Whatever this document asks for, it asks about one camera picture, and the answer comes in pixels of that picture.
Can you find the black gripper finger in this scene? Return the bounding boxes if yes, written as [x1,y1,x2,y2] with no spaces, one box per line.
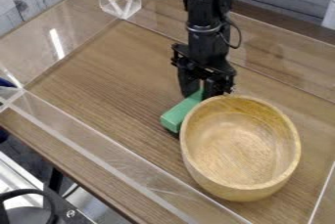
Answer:
[178,67,199,97]
[202,77,225,99]

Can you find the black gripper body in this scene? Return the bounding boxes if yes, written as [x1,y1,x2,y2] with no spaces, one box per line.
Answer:
[171,25,237,93]

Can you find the green rectangular block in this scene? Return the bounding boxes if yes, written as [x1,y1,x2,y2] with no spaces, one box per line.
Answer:
[159,89,202,134]

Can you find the brown wooden bowl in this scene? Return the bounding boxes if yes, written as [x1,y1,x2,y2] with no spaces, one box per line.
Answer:
[179,96,303,202]

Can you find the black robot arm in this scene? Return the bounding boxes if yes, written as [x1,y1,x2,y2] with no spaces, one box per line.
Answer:
[171,0,241,100]

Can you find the blue object at edge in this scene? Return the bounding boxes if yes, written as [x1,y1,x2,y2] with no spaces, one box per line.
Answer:
[0,77,17,88]

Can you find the black table leg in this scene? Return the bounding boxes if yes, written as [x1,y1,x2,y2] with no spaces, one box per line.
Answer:
[48,168,64,194]

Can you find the clear acrylic enclosure wall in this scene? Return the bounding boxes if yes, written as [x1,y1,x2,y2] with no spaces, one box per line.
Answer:
[0,0,335,224]

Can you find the black metal bracket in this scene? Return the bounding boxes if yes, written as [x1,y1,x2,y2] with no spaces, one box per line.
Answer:
[43,191,96,224]

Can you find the black cable loop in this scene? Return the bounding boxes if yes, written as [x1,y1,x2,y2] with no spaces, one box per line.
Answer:
[0,188,57,224]

